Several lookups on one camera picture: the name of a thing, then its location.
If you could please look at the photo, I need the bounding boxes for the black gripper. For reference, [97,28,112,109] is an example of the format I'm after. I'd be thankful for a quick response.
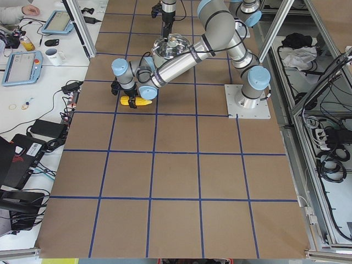
[111,79,138,109]
[151,1,176,42]

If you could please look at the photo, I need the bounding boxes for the yellow corn cob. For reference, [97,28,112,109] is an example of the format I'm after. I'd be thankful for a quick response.
[120,96,152,106]

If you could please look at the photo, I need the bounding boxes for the glass pot lid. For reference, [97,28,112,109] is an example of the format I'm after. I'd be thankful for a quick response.
[152,33,190,59]

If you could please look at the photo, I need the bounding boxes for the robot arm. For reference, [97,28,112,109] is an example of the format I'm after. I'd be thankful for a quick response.
[151,0,262,42]
[111,1,271,109]

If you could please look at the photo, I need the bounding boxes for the black power adapter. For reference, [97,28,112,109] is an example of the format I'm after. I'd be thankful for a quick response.
[61,81,84,94]

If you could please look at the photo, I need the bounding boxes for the white mug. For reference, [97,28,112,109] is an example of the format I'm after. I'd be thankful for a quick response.
[45,48,66,66]

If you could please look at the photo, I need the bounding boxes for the black power brick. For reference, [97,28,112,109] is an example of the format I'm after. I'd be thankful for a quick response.
[30,119,67,138]

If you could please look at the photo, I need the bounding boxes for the black round object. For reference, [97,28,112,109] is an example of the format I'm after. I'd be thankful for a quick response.
[45,39,59,47]

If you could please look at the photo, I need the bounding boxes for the teach pendant far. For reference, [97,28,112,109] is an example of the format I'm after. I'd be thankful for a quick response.
[41,10,74,35]

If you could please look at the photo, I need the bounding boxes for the teach pendant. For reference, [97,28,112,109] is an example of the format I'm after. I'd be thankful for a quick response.
[2,51,43,86]
[41,10,74,35]

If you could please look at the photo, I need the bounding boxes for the teach pendant near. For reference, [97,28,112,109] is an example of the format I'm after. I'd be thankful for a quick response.
[2,51,43,86]

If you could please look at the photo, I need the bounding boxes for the orange drink can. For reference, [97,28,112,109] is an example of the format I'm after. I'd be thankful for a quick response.
[19,36,35,51]

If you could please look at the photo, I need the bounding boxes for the black laptop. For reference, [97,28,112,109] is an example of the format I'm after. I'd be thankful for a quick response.
[3,134,46,190]

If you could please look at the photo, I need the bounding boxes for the pile of cloths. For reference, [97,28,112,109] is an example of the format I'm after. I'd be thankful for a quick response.
[282,32,317,71]

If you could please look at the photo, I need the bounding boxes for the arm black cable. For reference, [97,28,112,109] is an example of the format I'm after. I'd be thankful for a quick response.
[136,52,155,83]

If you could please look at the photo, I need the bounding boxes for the aluminium frame post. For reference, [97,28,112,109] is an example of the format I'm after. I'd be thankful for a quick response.
[62,0,96,59]

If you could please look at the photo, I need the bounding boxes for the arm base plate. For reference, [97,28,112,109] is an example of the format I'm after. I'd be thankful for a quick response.
[224,84,271,119]

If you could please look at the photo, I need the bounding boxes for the coiled black cables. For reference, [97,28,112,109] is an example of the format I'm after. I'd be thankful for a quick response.
[316,148,349,184]

